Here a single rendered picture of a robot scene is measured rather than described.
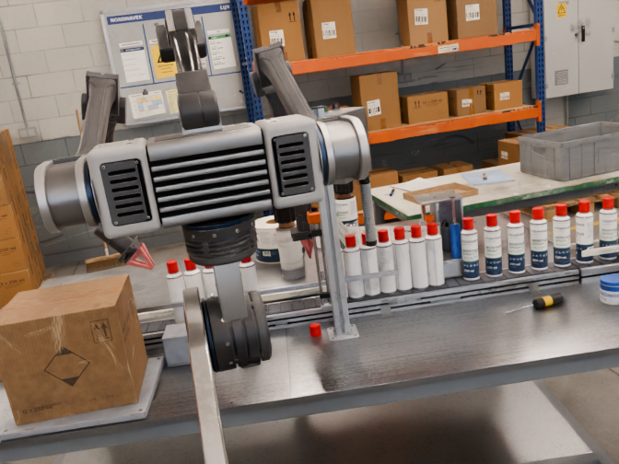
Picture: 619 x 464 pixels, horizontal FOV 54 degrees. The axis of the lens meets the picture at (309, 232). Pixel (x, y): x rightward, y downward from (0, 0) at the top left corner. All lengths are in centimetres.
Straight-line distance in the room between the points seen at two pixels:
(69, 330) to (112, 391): 19
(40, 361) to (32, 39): 485
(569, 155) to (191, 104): 276
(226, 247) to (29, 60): 525
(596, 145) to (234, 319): 284
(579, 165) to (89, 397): 282
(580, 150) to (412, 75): 326
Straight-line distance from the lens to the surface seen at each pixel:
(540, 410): 259
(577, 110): 758
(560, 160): 357
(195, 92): 111
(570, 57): 703
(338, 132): 113
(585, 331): 181
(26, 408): 171
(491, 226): 198
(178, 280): 191
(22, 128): 623
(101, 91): 155
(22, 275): 501
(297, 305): 195
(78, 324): 158
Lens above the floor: 163
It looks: 16 degrees down
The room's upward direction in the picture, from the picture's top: 8 degrees counter-clockwise
